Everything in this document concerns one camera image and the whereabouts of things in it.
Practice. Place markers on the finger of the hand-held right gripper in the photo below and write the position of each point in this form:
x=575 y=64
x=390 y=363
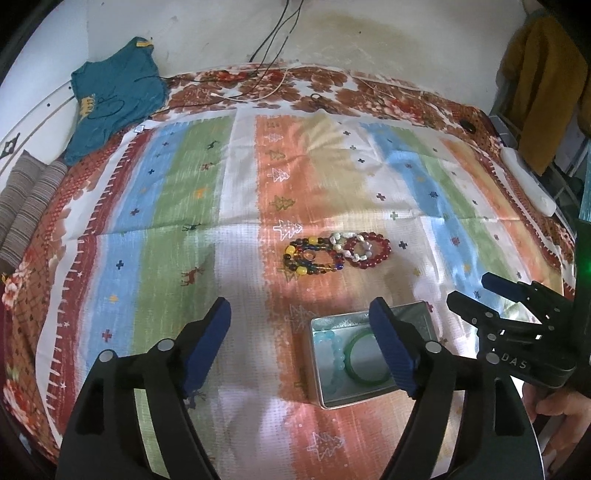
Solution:
x=466 y=309
x=496 y=282

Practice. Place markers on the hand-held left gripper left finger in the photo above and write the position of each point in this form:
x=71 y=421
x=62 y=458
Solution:
x=207 y=341

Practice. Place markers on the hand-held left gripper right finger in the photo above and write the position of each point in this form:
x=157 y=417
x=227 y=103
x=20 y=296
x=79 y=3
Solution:
x=390 y=346

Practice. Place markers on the silver metal tin box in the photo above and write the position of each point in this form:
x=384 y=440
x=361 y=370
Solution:
x=332 y=385

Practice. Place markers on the person's right hand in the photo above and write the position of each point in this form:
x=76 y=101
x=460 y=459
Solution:
x=561 y=407

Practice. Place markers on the green bangle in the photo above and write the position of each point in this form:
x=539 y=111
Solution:
x=353 y=364

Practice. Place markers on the striped printed cloth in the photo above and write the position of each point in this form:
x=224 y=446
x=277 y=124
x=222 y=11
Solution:
x=231 y=184

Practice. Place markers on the mustard hanging garment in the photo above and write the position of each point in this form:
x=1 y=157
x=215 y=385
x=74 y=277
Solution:
x=545 y=83

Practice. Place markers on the striped grey cushion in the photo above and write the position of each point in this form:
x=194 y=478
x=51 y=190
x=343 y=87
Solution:
x=16 y=198
x=39 y=203

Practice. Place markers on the teal shirt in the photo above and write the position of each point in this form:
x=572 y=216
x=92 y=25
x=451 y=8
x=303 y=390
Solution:
x=120 y=92

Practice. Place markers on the white curved headboard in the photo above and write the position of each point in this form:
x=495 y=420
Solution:
x=37 y=120

